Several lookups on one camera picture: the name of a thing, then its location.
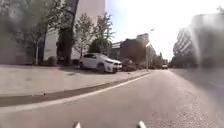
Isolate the dark building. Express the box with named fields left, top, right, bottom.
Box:
left=109, top=32, right=158, bottom=70

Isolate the bush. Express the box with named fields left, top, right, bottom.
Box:
left=47, top=56, right=58, bottom=67

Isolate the street lamp pole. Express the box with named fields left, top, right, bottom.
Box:
left=144, top=28, right=156, bottom=71

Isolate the tall pale building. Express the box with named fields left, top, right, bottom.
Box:
left=43, top=0, right=107, bottom=63

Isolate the pale pole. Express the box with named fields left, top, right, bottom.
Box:
left=34, top=37, right=42, bottom=66

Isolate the dark car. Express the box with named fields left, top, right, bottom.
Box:
left=120, top=58, right=138, bottom=72

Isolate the white car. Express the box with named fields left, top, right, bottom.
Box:
left=78, top=52, right=123, bottom=74

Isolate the row of trees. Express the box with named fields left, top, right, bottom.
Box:
left=0, top=0, right=116, bottom=67

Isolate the grey building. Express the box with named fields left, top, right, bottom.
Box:
left=171, top=13, right=224, bottom=70

